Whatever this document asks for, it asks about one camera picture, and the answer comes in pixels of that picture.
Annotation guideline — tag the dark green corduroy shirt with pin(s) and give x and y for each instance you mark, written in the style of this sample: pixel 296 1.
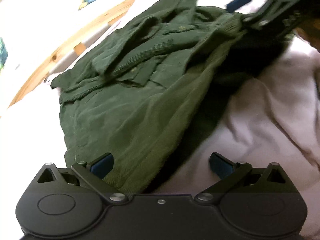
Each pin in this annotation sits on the dark green corduroy shirt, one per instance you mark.
pixel 152 91

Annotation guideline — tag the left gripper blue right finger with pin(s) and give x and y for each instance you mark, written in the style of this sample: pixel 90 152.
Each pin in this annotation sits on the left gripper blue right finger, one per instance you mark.
pixel 230 174

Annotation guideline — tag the blond chibi character poster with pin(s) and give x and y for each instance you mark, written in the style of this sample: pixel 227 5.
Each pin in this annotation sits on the blond chibi character poster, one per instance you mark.
pixel 3 54

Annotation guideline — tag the pink bed sheet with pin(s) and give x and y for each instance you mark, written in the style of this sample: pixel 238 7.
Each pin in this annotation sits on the pink bed sheet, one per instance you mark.
pixel 274 117

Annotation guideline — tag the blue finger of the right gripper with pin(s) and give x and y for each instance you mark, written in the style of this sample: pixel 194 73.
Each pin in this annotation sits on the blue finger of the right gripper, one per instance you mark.
pixel 235 5

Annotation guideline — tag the wooden bed frame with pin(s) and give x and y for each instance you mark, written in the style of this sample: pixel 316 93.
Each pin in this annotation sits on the wooden bed frame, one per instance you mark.
pixel 85 27

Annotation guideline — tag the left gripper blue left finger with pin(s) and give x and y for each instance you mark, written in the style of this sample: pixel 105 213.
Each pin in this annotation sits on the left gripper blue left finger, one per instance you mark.
pixel 93 174

